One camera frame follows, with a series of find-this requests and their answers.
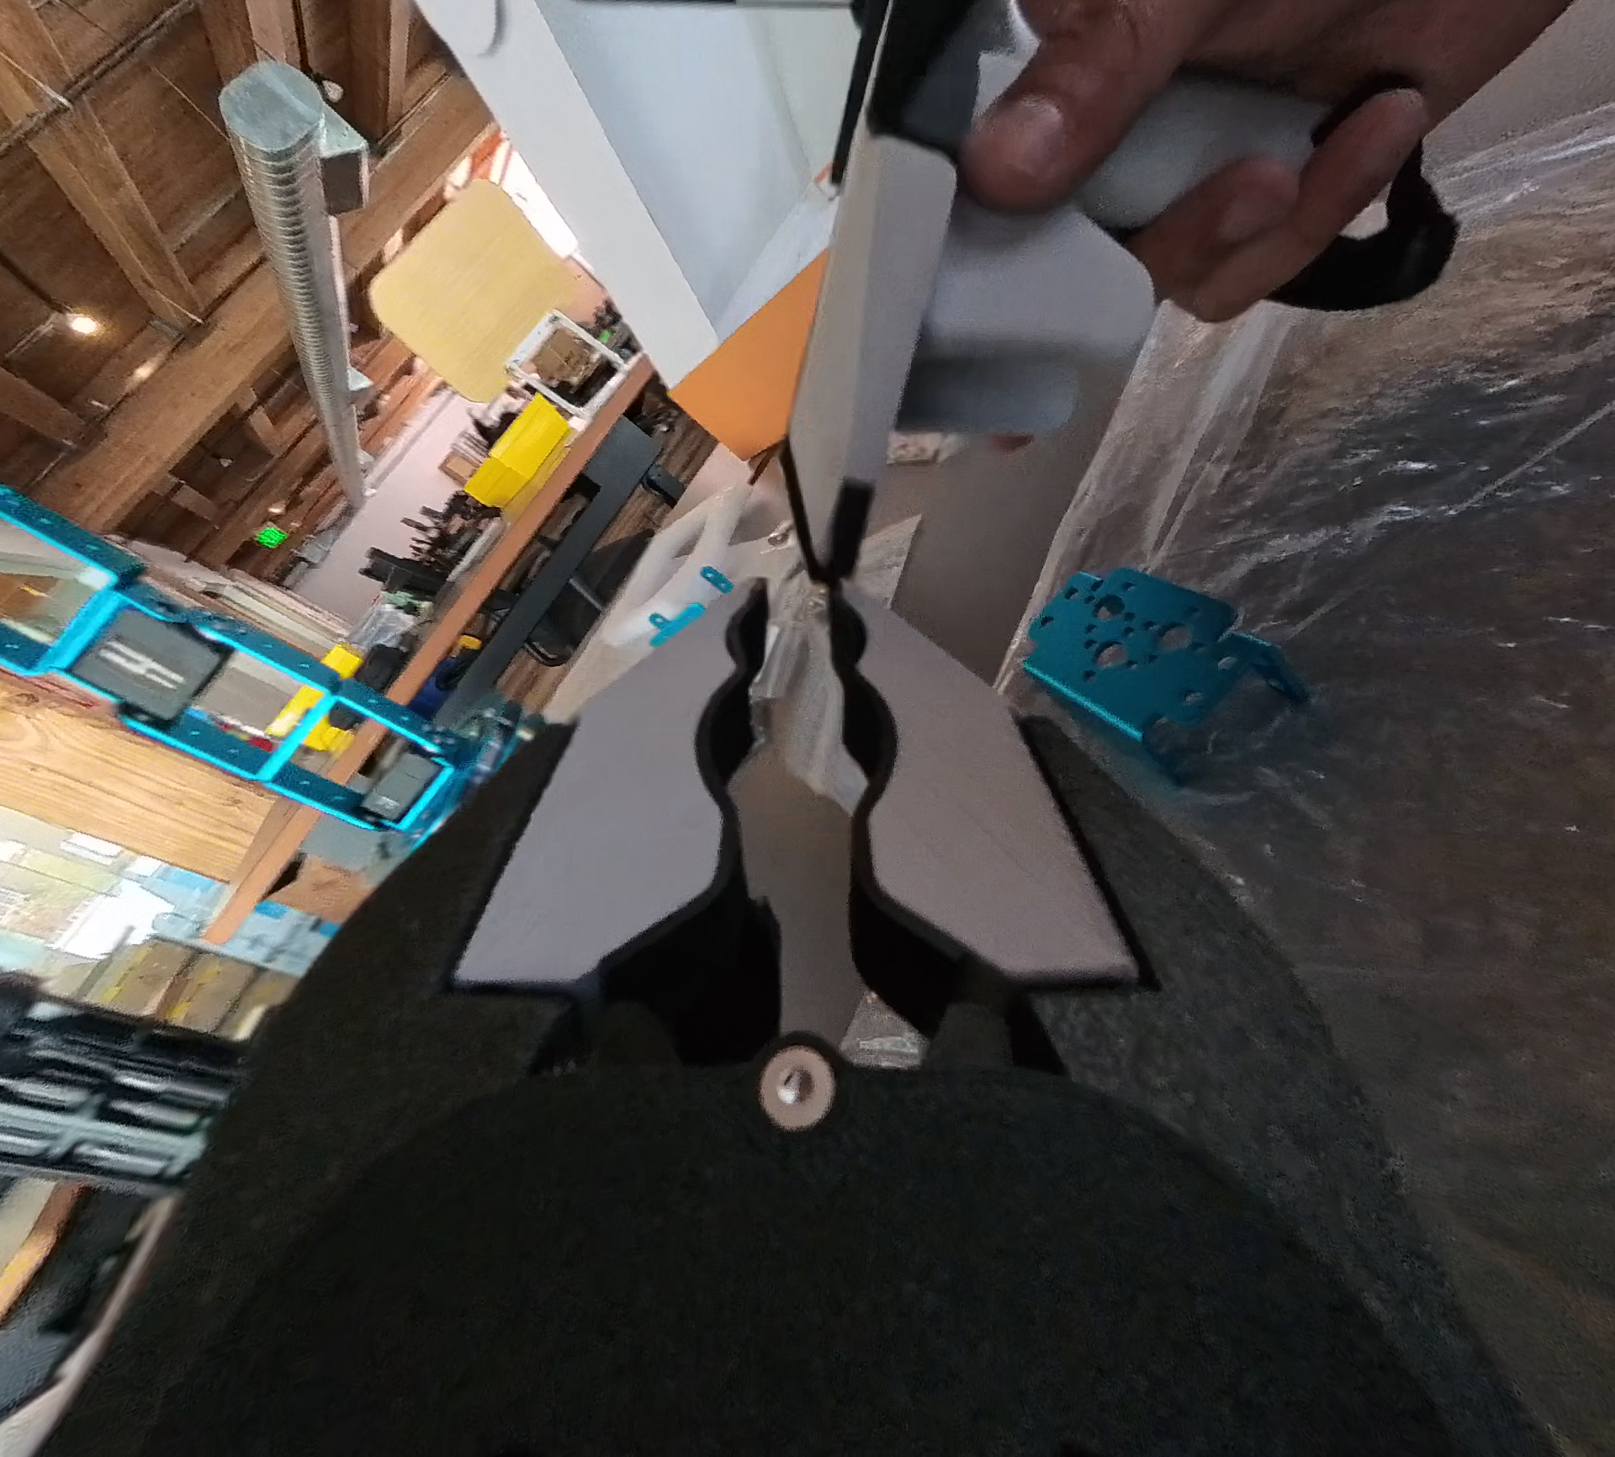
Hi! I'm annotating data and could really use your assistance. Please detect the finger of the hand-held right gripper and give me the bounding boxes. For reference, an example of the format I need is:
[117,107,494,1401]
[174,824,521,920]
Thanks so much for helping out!
[780,134,959,589]

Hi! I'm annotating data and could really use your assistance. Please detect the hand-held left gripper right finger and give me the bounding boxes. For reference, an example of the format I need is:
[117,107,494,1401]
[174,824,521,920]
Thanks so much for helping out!
[826,583,1143,993]

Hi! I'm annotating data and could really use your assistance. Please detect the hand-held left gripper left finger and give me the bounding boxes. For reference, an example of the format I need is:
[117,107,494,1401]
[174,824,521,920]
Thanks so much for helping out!
[452,583,773,998]

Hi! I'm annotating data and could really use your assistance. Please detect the blue metal bracket large holes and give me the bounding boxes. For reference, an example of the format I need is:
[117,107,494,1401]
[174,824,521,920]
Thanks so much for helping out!
[1022,567,1310,784]

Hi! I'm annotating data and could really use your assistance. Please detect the large clear plastic bag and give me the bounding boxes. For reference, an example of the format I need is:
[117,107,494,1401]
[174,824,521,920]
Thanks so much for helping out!
[750,113,1615,1230]

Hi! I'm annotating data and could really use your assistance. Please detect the dark grey desk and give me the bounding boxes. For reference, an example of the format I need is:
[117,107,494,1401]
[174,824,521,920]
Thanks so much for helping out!
[758,7,1615,1457]

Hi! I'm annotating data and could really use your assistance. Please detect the orange white cardboard box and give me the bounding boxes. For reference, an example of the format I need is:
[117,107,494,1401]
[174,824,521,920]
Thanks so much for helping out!
[372,0,885,462]

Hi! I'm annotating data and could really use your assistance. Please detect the wooden workbench black legs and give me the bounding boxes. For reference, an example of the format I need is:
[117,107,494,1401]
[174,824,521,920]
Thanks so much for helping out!
[200,351,692,944]

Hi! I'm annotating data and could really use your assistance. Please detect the yellow storage bin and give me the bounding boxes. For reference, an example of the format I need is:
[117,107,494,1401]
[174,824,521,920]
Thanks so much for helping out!
[464,394,571,520]

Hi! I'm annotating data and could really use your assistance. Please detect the light wooden board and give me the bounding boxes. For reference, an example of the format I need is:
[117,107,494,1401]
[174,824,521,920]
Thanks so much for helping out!
[371,180,583,401]

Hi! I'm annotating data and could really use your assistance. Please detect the silver spiral air duct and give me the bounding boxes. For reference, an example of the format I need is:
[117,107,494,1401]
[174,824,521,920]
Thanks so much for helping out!
[217,62,381,513]

